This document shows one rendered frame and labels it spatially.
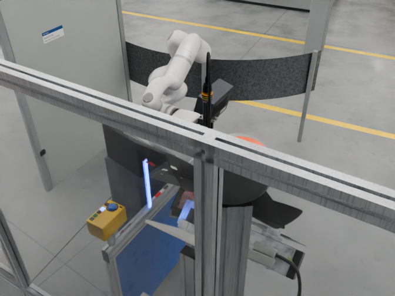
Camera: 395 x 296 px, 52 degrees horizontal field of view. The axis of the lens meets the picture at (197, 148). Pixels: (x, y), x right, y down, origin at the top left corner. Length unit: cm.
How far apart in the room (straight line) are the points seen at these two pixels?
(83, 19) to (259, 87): 160
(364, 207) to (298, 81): 329
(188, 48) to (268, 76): 189
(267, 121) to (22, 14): 263
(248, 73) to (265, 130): 92
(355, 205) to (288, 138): 367
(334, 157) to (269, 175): 350
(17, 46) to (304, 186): 276
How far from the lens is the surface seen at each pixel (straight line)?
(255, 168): 64
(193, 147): 70
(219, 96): 244
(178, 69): 182
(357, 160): 418
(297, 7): 784
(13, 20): 315
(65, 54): 349
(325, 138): 437
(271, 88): 376
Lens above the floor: 244
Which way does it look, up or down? 37 degrees down
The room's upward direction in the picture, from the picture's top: straight up
